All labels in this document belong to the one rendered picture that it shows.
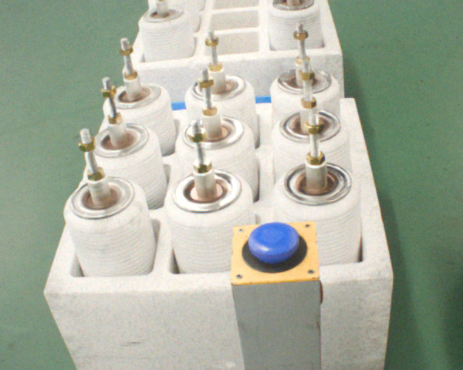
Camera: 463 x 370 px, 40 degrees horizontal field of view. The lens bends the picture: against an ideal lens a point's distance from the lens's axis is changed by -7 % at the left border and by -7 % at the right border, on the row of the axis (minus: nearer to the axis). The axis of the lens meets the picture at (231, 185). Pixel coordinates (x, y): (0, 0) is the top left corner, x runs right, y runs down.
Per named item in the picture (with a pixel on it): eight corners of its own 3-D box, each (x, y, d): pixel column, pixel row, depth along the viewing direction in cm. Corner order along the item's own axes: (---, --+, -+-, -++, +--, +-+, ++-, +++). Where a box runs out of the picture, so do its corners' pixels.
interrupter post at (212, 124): (212, 128, 84) (209, 105, 82) (227, 133, 82) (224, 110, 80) (199, 137, 82) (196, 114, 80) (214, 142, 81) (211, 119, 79)
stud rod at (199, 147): (198, 180, 72) (188, 120, 67) (206, 176, 72) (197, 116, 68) (203, 185, 71) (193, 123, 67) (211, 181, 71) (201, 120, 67)
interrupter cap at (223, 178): (158, 198, 73) (157, 193, 73) (207, 166, 77) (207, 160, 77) (206, 225, 68) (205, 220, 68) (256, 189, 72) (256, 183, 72)
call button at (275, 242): (299, 237, 56) (297, 218, 55) (300, 270, 53) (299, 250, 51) (251, 240, 56) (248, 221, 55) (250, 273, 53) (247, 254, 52)
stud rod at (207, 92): (211, 120, 82) (204, 65, 77) (217, 122, 81) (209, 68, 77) (205, 124, 81) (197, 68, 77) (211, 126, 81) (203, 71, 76)
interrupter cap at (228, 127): (210, 114, 86) (209, 109, 86) (257, 129, 82) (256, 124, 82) (170, 142, 82) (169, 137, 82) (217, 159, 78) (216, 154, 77)
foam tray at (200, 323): (355, 191, 111) (353, 96, 100) (383, 375, 79) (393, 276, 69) (125, 206, 114) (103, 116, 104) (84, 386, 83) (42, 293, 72)
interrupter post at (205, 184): (191, 195, 73) (187, 170, 71) (207, 184, 74) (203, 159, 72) (207, 203, 71) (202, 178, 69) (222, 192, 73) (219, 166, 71)
